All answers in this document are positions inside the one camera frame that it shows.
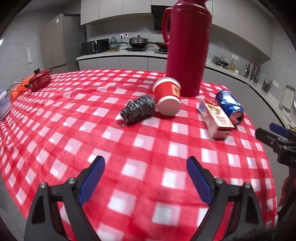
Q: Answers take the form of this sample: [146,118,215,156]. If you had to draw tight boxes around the orange mesh bag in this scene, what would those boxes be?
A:
[8,75,32,102]

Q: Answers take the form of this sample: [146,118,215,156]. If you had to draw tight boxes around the black utensil holder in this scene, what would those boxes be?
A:
[262,79,273,93]

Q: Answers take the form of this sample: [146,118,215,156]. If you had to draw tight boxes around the pan on counter rack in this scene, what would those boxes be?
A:
[212,55,229,69]

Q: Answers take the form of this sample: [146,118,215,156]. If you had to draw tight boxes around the red paper cup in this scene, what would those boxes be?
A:
[152,77,181,116]

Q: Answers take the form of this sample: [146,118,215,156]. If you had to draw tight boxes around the small red pot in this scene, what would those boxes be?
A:
[28,68,52,92]

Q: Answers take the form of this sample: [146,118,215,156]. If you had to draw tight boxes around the black range hood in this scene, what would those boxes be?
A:
[151,5,171,31]

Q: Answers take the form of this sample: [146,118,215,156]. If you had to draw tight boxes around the red white checkered tablecloth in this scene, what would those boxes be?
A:
[1,69,277,240]

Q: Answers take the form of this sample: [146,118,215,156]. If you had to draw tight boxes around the black microwave oven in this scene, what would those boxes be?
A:
[82,38,109,55]

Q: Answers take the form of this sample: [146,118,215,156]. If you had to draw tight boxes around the red white milk carton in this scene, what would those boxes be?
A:
[198,99,234,140]

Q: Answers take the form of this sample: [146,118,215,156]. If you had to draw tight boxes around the yellow oil bottle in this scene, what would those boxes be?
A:
[228,61,236,71]

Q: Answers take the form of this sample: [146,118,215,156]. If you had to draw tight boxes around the beige refrigerator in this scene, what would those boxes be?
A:
[40,14,85,73]

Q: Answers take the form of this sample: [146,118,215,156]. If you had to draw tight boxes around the green ceramic vase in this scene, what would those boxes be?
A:
[109,36,119,51]

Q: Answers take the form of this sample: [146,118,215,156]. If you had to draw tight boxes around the person's right hand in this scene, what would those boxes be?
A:
[277,177,291,207]

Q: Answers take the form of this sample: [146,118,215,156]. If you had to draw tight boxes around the clear plastic container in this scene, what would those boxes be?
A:
[0,88,11,121]

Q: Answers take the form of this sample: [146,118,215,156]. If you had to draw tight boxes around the black wok on stove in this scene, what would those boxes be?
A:
[148,41,168,50]

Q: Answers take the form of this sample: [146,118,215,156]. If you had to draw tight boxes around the dark glass bottle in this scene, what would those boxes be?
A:
[244,63,250,78]

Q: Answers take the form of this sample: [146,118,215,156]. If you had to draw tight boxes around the white cutting board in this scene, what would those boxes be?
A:
[280,85,295,113]

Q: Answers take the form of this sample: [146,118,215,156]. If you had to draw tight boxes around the gas stove top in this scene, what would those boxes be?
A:
[122,47,168,55]

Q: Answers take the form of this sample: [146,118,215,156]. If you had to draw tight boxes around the red thermos flask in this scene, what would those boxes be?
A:
[162,1,212,97]

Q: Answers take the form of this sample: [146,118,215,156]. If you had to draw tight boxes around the knife block with utensils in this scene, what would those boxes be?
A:
[250,63,261,83]

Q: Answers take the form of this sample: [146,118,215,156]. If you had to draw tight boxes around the covered cooking pot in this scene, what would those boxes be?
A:
[129,35,149,49]

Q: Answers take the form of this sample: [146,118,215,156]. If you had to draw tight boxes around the upper wall cabinets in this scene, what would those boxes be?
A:
[80,1,273,62]

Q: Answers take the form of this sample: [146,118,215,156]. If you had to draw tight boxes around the steel wool scrubber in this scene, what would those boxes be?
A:
[119,95,156,125]

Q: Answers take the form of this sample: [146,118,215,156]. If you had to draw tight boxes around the crushed blue soda can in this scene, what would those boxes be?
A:
[215,90,244,126]

